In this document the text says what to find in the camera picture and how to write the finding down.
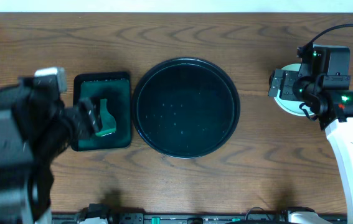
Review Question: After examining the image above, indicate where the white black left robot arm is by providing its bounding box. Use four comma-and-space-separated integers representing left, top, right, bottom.
0, 75, 101, 223

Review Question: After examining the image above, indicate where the green scouring sponge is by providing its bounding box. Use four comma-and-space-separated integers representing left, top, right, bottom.
96, 99, 116, 137

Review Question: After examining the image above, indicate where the round black serving tray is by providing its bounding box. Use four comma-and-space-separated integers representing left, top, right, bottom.
131, 57, 240, 159

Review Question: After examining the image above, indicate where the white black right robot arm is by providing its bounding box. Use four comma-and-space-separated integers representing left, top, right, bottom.
268, 64, 353, 223

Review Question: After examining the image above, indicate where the white plate green stain front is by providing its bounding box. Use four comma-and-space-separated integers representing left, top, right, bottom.
274, 63, 314, 116

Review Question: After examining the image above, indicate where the black rectangular tray green liquid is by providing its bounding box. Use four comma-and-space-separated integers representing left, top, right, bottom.
71, 72, 132, 152

